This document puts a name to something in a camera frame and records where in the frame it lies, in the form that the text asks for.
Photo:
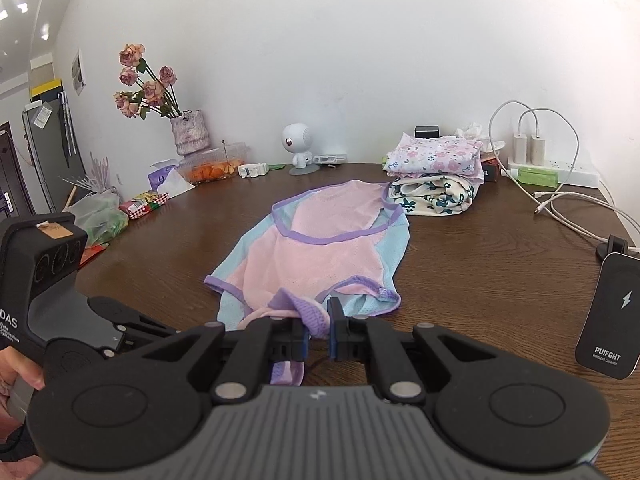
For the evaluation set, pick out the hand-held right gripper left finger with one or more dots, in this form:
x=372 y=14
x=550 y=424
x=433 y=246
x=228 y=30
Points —
x=300 y=346

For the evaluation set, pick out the green bottle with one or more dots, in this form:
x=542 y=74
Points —
x=535 y=177

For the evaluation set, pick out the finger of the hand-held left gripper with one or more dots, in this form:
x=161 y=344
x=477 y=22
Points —
x=135 y=344
x=147 y=322

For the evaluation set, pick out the wall poster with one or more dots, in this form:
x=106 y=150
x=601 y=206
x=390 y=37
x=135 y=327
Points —
x=78 y=72

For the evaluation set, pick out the flat white device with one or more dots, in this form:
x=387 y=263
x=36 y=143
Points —
x=330 y=159

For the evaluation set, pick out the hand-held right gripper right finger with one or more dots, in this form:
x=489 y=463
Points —
x=333 y=347

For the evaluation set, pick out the yellow box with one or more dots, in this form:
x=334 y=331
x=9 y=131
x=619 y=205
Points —
x=45 y=89

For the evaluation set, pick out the small black box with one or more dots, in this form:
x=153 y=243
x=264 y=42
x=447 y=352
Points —
x=426 y=132

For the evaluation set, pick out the crumpled white tissue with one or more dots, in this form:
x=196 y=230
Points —
x=467 y=131

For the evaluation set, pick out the mottled pink vase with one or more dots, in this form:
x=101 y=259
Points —
x=190 y=132

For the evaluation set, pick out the white dried twigs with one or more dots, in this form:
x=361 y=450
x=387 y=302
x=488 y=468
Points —
x=92 y=175

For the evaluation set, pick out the person's left hand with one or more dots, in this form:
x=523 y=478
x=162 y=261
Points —
x=22 y=365

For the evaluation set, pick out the dark brown door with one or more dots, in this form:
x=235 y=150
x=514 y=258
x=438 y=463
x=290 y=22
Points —
x=12 y=175

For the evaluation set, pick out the plastic bag of vegetables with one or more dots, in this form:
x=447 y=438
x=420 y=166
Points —
x=97 y=220

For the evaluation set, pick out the clear plastic food container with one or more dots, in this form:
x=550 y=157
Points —
x=212 y=167

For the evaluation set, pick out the folded pink floral garment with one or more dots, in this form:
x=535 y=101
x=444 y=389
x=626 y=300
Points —
x=435 y=157

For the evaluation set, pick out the purple tissue pack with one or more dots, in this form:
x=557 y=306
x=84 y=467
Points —
x=167 y=180

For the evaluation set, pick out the pink and blue mesh romper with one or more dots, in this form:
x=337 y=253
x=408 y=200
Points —
x=320 y=255

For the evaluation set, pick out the folded cream dark-flowered garment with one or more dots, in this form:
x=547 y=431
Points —
x=435 y=195

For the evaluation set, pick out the white charger plug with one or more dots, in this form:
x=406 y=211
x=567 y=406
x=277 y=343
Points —
x=521 y=147
x=539 y=150

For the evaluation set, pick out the white power strip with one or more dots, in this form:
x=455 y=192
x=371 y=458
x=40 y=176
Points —
x=575 y=174

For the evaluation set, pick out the white robot-shaped toy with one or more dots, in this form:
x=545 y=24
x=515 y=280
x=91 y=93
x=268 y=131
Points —
x=297 y=142

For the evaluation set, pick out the dried rose bouquet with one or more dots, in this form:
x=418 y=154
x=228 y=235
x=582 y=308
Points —
x=145 y=90

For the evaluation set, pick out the small white pack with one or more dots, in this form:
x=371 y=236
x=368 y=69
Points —
x=252 y=170

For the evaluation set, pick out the grey refrigerator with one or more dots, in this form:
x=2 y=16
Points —
x=47 y=160

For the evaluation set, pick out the red and yellow snack packet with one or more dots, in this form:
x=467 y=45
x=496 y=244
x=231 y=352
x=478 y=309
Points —
x=145 y=206

